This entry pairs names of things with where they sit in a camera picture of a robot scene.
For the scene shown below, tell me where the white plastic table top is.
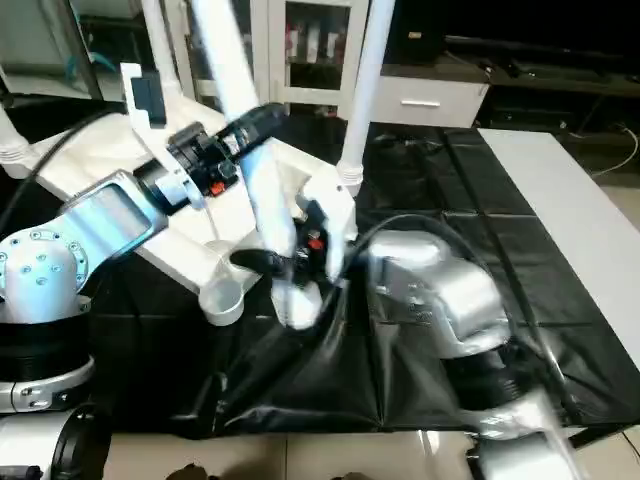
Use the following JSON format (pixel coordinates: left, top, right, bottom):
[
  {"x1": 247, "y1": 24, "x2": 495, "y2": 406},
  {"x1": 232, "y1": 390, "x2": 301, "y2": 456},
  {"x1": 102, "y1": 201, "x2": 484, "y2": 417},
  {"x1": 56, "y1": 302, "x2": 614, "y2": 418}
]
[{"x1": 0, "y1": 85, "x2": 363, "y2": 327}]

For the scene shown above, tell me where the white plastic table leg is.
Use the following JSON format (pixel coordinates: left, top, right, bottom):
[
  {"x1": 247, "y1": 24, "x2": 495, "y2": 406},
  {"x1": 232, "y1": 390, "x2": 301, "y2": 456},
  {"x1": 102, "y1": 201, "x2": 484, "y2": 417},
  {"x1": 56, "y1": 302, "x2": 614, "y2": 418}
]
[
  {"x1": 335, "y1": 0, "x2": 397, "y2": 197},
  {"x1": 0, "y1": 105, "x2": 29, "y2": 167},
  {"x1": 188, "y1": 0, "x2": 327, "y2": 330},
  {"x1": 140, "y1": 0, "x2": 183, "y2": 97}
]

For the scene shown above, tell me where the white glass-door cabinet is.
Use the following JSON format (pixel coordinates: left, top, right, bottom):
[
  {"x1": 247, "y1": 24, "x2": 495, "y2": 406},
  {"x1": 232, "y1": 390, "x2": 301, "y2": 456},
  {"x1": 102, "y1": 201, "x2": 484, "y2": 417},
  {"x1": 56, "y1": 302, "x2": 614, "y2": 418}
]
[{"x1": 160, "y1": 0, "x2": 373, "y2": 111}]

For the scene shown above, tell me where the black work mat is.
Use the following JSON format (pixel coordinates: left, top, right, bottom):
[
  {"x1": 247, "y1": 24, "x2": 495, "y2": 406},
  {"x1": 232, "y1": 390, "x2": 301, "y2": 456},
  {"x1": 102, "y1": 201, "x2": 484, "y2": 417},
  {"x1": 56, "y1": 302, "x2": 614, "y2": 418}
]
[{"x1": 0, "y1": 92, "x2": 640, "y2": 433}]

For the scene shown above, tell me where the white drawer unit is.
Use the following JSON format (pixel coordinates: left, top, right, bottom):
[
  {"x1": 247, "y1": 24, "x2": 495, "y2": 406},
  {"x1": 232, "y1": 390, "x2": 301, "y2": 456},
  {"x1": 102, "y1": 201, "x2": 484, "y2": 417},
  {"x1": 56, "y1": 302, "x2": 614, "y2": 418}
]
[{"x1": 375, "y1": 75, "x2": 491, "y2": 129}]

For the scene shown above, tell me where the white flat panel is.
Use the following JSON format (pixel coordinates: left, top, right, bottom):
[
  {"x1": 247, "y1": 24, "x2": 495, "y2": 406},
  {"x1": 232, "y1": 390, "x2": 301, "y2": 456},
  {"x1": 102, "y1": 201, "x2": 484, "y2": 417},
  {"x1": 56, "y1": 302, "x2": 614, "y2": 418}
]
[{"x1": 478, "y1": 128, "x2": 640, "y2": 346}]

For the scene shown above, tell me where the black television screen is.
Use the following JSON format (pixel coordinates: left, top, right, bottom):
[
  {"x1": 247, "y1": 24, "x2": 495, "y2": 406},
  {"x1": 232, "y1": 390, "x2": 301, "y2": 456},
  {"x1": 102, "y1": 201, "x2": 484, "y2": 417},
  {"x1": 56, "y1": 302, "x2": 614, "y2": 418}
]
[{"x1": 395, "y1": 0, "x2": 640, "y2": 63}]

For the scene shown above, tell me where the dark wooden TV bench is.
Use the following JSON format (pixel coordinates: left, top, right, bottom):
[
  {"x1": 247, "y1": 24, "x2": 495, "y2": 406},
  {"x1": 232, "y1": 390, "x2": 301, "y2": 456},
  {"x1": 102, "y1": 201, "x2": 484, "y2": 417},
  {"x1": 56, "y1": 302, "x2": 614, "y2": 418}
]
[{"x1": 440, "y1": 35, "x2": 640, "y2": 131}]

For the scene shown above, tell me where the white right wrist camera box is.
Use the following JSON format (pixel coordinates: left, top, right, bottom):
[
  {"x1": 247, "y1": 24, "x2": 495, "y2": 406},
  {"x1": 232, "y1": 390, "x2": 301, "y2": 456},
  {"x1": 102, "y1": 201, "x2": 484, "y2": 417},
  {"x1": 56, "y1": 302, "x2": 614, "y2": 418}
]
[{"x1": 300, "y1": 178, "x2": 359, "y2": 271}]

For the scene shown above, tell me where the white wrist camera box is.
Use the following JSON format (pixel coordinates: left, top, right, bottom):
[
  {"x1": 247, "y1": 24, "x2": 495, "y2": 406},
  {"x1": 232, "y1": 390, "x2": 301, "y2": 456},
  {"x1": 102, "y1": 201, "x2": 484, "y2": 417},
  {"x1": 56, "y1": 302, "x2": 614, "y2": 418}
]
[
  {"x1": 300, "y1": 178, "x2": 359, "y2": 271},
  {"x1": 118, "y1": 62, "x2": 169, "y2": 131}
]

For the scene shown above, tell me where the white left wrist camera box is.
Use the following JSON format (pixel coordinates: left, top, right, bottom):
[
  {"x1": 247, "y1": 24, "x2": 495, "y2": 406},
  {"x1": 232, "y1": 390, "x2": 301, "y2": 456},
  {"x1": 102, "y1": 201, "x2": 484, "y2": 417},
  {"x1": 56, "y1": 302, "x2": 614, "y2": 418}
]
[{"x1": 118, "y1": 62, "x2": 169, "y2": 131}]

